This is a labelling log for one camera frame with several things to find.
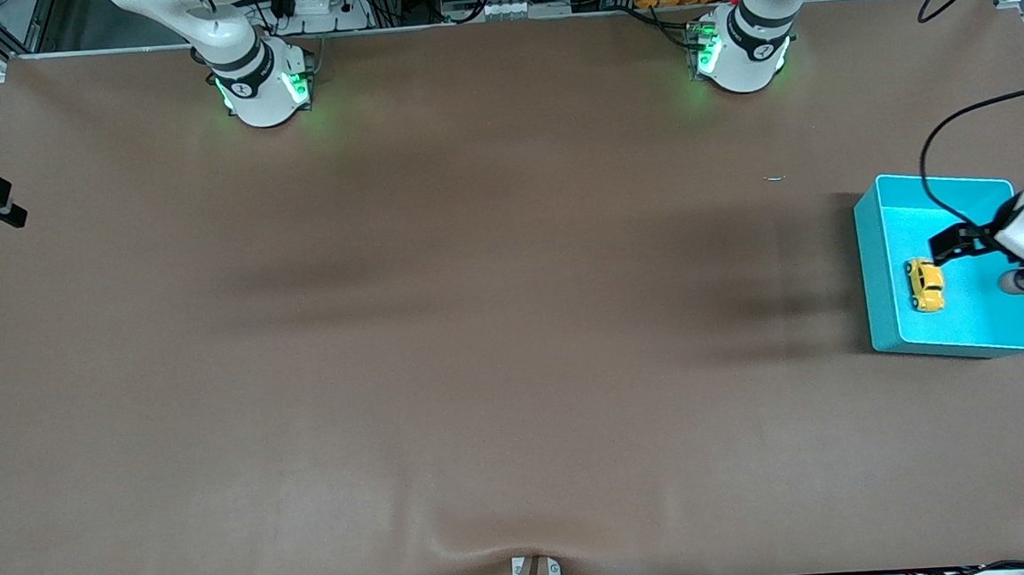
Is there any yellow beetle toy car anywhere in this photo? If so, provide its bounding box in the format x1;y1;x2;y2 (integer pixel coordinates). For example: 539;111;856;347
904;256;949;315

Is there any teal plastic bin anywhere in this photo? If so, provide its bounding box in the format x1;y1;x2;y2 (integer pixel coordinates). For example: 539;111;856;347
851;166;1024;366

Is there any white power strip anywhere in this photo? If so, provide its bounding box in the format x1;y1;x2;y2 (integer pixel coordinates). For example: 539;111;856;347
277;0;373;35

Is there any brown table cover mat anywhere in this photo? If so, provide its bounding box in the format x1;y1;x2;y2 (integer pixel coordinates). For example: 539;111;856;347
0;0;1024;575

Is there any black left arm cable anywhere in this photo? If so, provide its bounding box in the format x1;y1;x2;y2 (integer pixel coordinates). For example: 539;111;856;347
909;0;1024;233

